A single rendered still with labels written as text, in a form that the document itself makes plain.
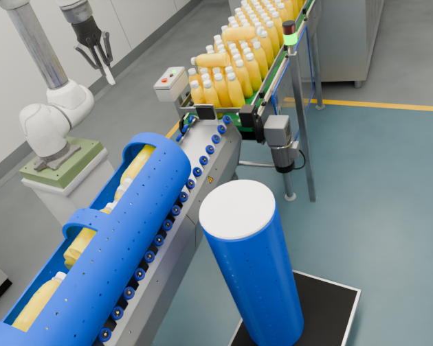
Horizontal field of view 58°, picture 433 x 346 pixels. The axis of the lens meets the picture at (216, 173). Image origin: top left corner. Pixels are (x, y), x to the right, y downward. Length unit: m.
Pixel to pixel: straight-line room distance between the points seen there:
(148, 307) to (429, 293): 1.50
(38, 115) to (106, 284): 0.94
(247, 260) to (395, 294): 1.14
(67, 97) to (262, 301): 1.27
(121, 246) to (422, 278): 1.68
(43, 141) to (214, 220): 0.94
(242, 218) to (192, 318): 1.18
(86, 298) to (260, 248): 0.58
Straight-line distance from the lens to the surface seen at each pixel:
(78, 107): 2.04
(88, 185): 2.04
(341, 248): 2.52
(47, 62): 1.98
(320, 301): 2.16
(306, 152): 2.45
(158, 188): 1.42
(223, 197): 1.45
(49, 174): 1.99
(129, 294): 1.43
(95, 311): 1.26
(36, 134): 1.95
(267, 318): 1.78
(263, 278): 1.52
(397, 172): 2.95
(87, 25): 1.39
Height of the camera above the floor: 2.05
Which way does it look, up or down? 40 degrees down
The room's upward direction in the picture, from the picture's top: 20 degrees counter-clockwise
